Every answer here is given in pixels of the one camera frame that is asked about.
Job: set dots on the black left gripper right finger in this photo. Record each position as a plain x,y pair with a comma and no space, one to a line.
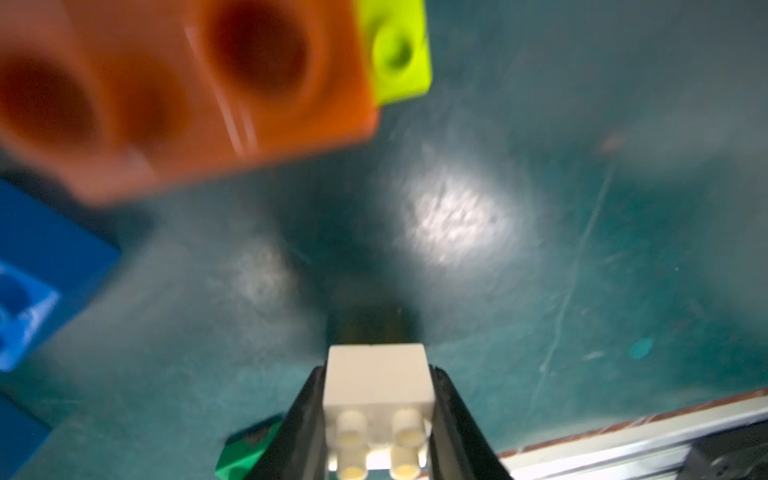
457,447

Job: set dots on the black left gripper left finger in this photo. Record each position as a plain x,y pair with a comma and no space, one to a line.
299,449

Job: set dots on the cream lego brick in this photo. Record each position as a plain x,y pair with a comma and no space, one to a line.
378,405

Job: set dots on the orange lego brick front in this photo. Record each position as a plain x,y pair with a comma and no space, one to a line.
118,99

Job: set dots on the lime green long lego brick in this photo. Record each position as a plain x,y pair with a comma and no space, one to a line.
396,48

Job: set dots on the dark green long lego brick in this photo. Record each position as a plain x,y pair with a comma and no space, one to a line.
244,448

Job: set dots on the blue lego brick beside pink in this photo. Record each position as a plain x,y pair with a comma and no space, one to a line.
22,434

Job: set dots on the blue lego brick centre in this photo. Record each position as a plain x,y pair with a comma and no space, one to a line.
50,269

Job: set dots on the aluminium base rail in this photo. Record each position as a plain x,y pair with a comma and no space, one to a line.
721,439

